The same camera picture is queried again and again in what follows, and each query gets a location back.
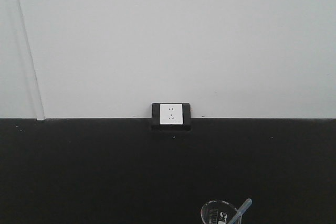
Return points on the clear glass beaker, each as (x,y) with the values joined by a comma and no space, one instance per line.
(217,211)

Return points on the white wall power socket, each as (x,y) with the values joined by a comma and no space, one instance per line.
(170,114)

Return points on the black socket housing box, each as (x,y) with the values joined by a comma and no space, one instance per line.
(186,126)

